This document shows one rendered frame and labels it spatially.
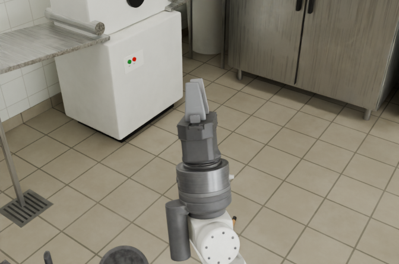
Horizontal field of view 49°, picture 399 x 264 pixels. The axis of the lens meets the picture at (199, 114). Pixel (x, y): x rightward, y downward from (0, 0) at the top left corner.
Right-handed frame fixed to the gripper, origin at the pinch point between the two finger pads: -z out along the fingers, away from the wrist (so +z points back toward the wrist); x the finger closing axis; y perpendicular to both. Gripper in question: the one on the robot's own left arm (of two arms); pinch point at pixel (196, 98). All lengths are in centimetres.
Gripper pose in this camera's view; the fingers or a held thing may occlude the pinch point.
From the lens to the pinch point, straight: 71.4
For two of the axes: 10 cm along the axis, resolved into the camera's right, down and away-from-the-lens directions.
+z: 0.9, 9.8, 1.7
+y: -9.9, 0.7, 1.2
